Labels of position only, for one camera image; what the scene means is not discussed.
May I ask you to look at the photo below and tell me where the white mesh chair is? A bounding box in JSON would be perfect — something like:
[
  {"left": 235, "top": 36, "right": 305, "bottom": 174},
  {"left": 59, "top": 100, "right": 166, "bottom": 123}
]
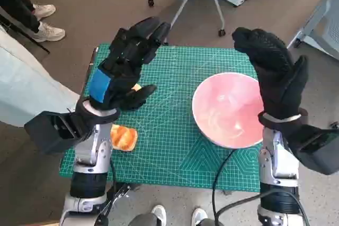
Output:
[{"left": 287, "top": 0, "right": 339, "bottom": 64}]

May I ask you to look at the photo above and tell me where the metal folding table bracket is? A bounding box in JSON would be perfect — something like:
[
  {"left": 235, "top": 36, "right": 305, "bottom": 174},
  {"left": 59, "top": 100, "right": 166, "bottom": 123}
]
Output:
[{"left": 105, "top": 182, "right": 141, "bottom": 211}]

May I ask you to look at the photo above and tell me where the person in light trousers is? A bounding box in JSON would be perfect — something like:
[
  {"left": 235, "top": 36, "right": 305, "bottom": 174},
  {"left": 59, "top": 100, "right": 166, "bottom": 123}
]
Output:
[{"left": 0, "top": 29, "right": 80, "bottom": 129}]

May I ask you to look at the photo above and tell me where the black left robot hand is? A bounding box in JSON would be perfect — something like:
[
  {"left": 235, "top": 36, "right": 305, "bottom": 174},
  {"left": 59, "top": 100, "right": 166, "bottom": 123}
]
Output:
[{"left": 87, "top": 16, "right": 172, "bottom": 112}]

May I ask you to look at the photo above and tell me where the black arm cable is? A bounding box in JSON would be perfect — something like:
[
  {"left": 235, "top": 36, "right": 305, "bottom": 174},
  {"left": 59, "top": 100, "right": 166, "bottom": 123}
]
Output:
[
  {"left": 211, "top": 147, "right": 263, "bottom": 226},
  {"left": 99, "top": 154, "right": 117, "bottom": 219}
]

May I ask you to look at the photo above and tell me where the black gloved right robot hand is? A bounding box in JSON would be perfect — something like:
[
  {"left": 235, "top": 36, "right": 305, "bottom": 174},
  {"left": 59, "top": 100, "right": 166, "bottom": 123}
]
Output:
[{"left": 231, "top": 26, "right": 309, "bottom": 120}]

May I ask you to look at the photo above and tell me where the green cutting mat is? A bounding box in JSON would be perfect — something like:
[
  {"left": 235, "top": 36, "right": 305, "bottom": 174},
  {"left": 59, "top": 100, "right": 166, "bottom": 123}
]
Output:
[{"left": 61, "top": 42, "right": 262, "bottom": 193}]

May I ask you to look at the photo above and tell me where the orange toy bread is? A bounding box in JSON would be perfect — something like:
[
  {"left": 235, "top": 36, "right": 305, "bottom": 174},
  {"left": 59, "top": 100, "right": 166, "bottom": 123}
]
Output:
[{"left": 110, "top": 124, "right": 138, "bottom": 153}]

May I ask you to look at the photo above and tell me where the black stand leg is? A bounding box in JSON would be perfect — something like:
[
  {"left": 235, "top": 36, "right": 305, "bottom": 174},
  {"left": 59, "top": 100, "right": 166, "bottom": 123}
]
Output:
[{"left": 0, "top": 7, "right": 50, "bottom": 55}]

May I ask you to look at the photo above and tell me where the white shoe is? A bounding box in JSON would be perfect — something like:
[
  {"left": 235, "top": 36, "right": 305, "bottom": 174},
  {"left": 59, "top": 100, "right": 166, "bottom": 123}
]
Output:
[
  {"left": 151, "top": 204, "right": 167, "bottom": 226},
  {"left": 191, "top": 207, "right": 209, "bottom": 226}
]

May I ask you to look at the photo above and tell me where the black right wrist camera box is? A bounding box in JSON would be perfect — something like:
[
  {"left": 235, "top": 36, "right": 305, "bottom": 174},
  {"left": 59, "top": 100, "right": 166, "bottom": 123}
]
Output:
[{"left": 288, "top": 122, "right": 339, "bottom": 176}]

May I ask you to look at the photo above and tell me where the pink bowl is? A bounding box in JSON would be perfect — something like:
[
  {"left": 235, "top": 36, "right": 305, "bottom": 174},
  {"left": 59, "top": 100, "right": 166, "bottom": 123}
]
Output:
[{"left": 192, "top": 72, "right": 265, "bottom": 149}]

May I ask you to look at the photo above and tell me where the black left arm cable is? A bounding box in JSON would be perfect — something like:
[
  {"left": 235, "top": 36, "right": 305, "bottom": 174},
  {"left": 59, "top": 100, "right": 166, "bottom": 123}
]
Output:
[{"left": 99, "top": 154, "right": 117, "bottom": 219}]

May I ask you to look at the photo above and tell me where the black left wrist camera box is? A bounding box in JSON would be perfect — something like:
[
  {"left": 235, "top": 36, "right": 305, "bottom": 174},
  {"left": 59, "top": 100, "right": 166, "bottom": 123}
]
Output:
[{"left": 23, "top": 111, "right": 88, "bottom": 155}]

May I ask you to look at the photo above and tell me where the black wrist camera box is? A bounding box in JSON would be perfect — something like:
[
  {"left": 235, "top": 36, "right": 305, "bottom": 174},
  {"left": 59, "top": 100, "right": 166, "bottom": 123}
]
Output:
[
  {"left": 23, "top": 111, "right": 88, "bottom": 155},
  {"left": 288, "top": 122, "right": 339, "bottom": 176}
]

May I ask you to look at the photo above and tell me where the person in dark trousers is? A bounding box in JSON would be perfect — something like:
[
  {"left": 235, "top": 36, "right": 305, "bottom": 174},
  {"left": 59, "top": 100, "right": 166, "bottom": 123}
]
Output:
[{"left": 0, "top": 0, "right": 66, "bottom": 43}]

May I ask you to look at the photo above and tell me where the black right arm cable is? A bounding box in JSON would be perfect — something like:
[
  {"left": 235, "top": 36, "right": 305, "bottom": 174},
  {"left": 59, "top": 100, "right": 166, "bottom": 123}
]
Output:
[{"left": 211, "top": 147, "right": 263, "bottom": 226}]

